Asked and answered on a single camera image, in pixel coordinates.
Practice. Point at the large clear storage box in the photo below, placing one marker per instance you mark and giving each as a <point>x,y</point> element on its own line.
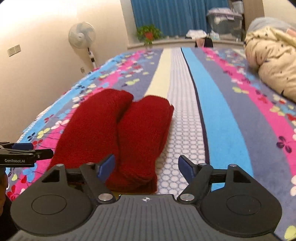
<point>224,24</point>

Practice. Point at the pink and black bag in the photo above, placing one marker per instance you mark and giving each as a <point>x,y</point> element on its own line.
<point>204,42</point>

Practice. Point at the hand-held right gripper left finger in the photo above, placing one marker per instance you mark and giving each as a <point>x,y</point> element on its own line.
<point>106,166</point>

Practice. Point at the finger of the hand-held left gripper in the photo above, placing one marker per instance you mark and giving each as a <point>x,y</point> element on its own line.
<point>42,153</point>
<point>22,146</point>

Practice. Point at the white clothes pile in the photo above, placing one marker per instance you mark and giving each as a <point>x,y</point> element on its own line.
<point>196,33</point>

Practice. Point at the green potted plant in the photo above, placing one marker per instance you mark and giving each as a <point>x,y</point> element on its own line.
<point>148,33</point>

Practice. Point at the cream star-print quilt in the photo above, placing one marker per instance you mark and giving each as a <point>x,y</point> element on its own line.
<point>275,60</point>

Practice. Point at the white standing fan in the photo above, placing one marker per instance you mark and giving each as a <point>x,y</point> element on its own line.
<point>81,34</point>

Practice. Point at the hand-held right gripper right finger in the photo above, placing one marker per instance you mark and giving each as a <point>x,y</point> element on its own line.
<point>186,166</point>

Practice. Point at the blue curtain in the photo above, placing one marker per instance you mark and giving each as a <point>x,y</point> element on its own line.
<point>175,16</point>

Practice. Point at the floral striped bedspread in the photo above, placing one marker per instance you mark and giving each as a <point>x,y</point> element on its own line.
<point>219,115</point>

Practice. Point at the red knitted sweater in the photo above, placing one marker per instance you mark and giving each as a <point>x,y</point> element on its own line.
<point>129,132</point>

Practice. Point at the grey pillow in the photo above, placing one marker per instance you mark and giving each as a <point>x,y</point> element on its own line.
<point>266,24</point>

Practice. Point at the beige wall switch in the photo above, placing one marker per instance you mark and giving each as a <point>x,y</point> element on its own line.
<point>10,52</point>
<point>17,48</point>

